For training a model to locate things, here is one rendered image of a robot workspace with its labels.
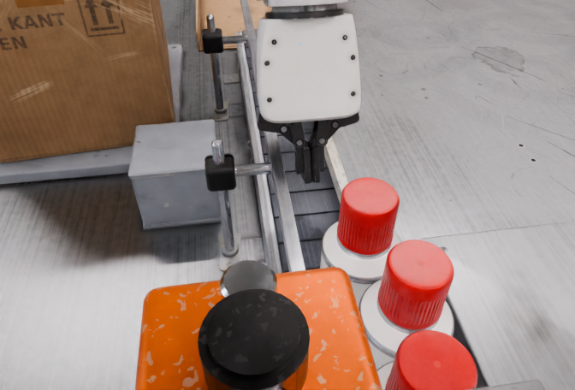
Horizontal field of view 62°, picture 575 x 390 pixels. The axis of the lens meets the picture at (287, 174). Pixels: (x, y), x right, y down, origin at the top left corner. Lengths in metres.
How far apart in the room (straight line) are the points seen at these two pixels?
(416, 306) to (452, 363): 0.04
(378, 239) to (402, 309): 0.05
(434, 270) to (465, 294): 0.26
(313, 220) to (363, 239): 0.27
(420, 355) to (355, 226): 0.09
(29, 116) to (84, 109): 0.07
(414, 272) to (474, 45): 0.86
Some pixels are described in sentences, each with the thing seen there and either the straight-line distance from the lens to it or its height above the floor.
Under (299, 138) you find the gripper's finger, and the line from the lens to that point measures 0.50.
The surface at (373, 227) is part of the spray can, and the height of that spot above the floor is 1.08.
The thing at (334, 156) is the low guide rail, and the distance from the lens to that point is 0.57.
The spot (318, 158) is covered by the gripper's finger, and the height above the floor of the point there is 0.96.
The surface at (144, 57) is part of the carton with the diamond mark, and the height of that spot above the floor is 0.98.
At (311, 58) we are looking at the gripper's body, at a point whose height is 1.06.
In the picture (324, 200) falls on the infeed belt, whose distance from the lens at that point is 0.57.
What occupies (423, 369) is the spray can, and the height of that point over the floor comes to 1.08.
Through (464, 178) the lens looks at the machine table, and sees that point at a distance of 0.71.
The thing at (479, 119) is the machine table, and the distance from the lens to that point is 0.84.
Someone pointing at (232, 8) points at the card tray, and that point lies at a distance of 1.18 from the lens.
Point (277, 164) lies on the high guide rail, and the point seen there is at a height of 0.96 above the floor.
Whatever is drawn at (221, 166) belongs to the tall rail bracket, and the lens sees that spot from 0.48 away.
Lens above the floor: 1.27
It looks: 41 degrees down
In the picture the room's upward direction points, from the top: straight up
